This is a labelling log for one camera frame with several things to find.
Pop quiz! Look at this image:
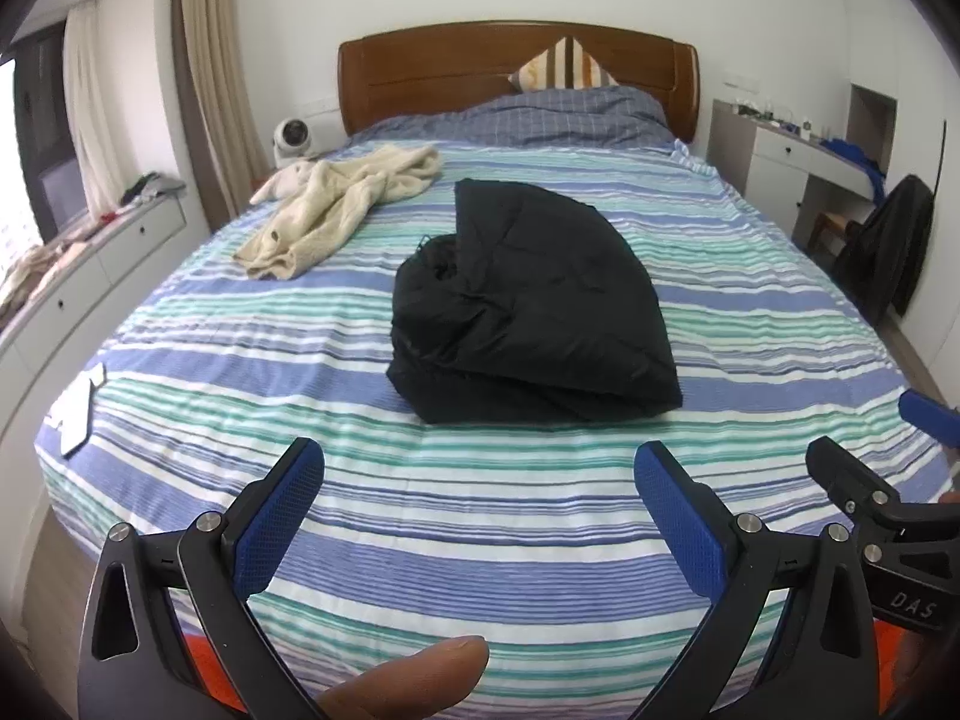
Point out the blue checked duvet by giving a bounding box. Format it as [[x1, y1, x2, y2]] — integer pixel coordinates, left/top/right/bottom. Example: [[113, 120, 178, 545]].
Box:
[[348, 86, 677, 149]]

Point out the person right hand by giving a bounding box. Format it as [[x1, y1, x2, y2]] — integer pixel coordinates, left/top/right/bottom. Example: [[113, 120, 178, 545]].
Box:
[[893, 493, 958, 718]]

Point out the beige fleece garment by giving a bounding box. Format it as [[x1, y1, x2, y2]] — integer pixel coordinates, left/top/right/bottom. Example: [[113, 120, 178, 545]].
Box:
[[233, 143, 443, 280]]

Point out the person left hand thumb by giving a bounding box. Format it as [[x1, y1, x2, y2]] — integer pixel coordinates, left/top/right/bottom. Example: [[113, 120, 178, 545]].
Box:
[[317, 635, 490, 718]]

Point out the brown wooden headboard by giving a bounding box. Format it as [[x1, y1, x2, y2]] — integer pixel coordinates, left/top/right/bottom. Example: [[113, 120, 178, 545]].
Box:
[[337, 20, 701, 143]]

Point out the beige curtain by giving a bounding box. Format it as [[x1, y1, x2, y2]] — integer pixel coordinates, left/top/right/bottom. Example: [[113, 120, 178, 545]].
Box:
[[171, 0, 267, 231]]

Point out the striped blue green bed sheet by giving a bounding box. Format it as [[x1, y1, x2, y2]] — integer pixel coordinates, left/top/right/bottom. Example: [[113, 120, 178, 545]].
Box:
[[36, 142, 952, 718]]

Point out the striped brown white pillow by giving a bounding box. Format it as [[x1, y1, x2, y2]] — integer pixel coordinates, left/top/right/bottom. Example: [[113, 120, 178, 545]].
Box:
[[509, 36, 619, 93]]

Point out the white drawer cabinet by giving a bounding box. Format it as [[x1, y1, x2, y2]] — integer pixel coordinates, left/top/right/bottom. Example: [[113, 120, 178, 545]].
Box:
[[2, 190, 210, 629]]

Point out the black garment on chair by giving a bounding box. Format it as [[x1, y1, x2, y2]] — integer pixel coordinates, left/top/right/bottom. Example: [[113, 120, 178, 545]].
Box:
[[832, 174, 934, 325]]

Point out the black puffer jacket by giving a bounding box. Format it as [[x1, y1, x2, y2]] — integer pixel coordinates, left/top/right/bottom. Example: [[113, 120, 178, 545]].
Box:
[[387, 179, 683, 424]]

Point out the wooden chair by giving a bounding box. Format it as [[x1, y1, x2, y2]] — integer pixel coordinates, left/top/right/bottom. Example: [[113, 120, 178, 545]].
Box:
[[807, 211, 862, 254]]

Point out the white paper packet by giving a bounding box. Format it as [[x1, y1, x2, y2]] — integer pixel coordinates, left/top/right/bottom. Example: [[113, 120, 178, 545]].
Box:
[[49, 362, 107, 458]]

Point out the white desk with drawer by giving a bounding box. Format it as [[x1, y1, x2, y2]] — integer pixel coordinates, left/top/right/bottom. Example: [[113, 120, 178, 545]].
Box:
[[706, 101, 875, 247]]

